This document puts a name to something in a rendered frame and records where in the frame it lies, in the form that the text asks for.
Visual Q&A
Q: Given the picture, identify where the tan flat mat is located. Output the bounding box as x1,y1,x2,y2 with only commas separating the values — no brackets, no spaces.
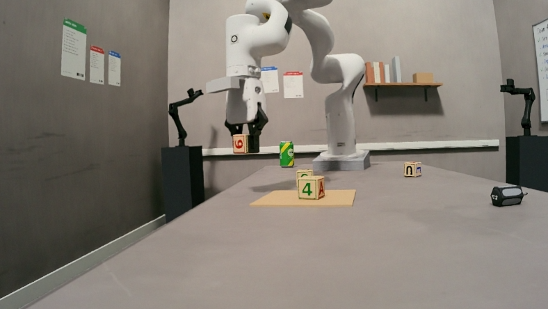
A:
250,189,356,207

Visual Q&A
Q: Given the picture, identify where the green drink can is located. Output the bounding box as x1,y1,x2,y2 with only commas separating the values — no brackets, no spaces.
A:
280,141,294,168

